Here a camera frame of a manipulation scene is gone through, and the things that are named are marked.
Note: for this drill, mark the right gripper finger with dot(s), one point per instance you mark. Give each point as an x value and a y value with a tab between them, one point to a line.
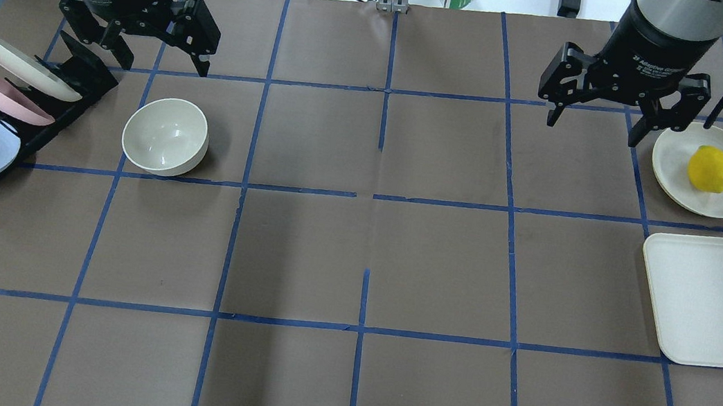
694	93
564	81

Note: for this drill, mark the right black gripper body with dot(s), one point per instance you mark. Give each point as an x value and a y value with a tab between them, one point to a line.
654	51

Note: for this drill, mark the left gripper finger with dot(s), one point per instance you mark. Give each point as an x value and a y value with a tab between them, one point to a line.
88	30
193	30

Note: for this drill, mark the yellow lemon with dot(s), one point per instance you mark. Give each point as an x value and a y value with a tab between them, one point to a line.
705	169

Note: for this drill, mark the cream ceramic bowl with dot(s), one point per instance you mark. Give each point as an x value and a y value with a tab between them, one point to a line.
167	137

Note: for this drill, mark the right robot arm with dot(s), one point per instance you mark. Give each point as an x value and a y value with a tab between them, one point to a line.
694	20

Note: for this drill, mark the black dish rack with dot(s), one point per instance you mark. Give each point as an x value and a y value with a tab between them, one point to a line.
83	71

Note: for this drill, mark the cream round plate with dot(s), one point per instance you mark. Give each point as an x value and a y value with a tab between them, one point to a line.
671	158

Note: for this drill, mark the cream plate in rack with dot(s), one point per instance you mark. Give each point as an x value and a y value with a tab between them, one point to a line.
35	74

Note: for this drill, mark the cream rectangular tray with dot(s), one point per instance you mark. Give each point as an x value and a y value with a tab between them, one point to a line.
685	275

